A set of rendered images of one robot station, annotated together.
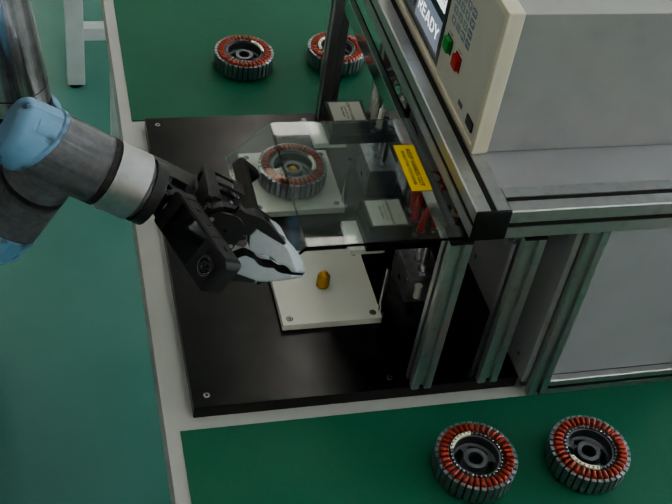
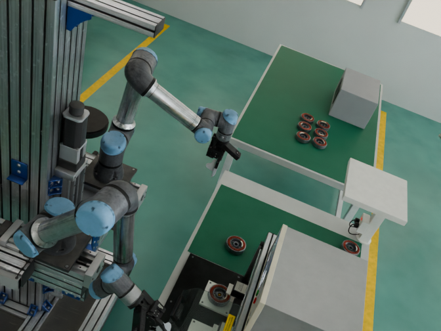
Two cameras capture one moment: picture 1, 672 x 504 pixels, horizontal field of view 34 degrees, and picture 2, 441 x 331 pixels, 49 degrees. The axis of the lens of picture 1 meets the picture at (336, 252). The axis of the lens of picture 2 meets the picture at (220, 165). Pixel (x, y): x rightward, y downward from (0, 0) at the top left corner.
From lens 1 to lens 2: 0.86 m
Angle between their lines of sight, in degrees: 20
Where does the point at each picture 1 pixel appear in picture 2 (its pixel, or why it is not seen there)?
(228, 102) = (220, 258)
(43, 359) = not seen: hidden behind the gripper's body
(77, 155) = (118, 286)
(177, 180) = (146, 301)
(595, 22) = (287, 316)
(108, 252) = not seen: hidden behind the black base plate
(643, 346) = not seen: outside the picture
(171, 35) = (220, 225)
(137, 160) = (134, 293)
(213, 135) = (207, 268)
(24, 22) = (127, 243)
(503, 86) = (255, 319)
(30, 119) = (111, 272)
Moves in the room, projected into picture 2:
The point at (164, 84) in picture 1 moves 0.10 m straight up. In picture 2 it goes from (205, 242) to (210, 230)
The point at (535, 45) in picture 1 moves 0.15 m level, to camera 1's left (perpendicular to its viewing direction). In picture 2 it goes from (267, 313) to (235, 287)
